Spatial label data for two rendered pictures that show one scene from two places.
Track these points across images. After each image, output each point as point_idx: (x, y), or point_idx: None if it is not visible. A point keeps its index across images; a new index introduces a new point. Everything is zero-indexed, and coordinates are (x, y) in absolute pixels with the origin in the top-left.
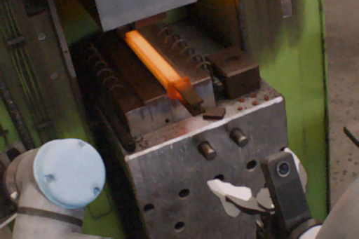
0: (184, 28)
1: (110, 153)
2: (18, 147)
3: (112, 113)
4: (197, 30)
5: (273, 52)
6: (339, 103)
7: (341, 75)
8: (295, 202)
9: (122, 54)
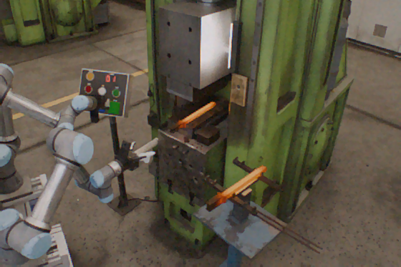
0: None
1: None
2: (94, 95)
3: None
4: None
5: (237, 144)
6: (362, 225)
7: (389, 219)
8: (122, 154)
9: (201, 106)
